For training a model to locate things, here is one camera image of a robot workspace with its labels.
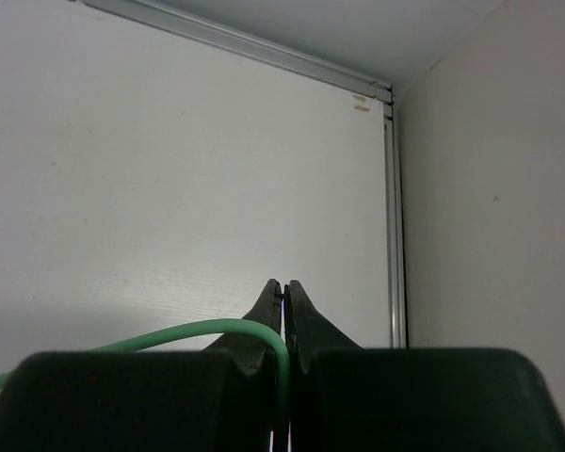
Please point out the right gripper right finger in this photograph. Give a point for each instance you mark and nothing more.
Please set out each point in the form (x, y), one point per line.
(348, 398)

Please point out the aluminium table frame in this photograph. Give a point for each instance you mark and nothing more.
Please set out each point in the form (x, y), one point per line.
(166, 17)

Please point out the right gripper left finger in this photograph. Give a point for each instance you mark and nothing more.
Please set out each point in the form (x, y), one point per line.
(212, 386)

